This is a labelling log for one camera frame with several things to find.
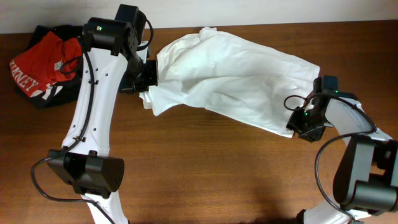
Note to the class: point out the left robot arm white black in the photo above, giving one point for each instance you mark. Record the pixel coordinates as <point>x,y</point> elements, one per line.
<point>115,60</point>

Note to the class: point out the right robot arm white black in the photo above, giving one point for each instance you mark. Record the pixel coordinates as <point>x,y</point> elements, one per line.
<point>365,183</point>

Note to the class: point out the white t-shirt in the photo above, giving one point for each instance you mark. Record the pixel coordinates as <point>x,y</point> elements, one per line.
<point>231,76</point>

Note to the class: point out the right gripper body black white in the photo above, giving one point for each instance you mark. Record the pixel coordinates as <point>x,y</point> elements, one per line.
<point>309,124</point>

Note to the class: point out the red and black folded garment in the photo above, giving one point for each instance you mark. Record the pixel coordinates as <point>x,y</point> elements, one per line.
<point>37,68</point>

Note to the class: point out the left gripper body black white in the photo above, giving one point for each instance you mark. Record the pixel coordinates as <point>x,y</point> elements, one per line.
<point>142,78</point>

